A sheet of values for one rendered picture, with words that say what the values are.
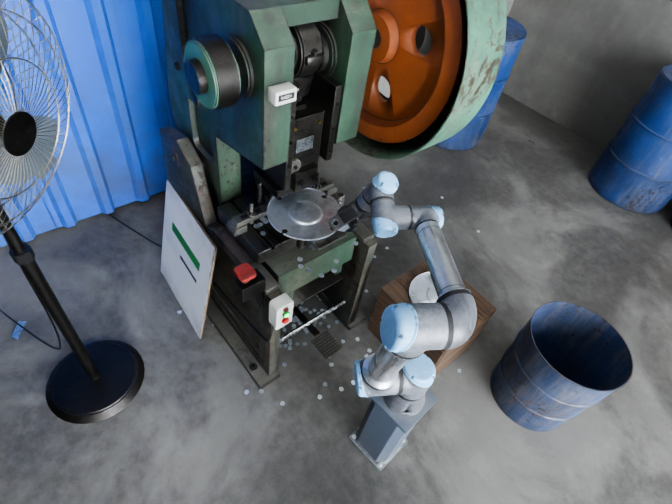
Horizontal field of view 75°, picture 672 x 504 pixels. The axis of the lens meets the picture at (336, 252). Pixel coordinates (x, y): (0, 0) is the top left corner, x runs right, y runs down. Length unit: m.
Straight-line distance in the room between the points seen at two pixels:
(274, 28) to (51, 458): 1.76
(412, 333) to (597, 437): 1.62
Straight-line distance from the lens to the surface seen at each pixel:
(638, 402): 2.78
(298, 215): 1.65
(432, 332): 1.07
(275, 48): 1.23
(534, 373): 2.04
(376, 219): 1.31
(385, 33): 1.62
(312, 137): 1.53
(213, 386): 2.13
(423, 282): 2.11
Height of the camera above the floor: 1.92
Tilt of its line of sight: 47 degrees down
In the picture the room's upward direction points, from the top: 11 degrees clockwise
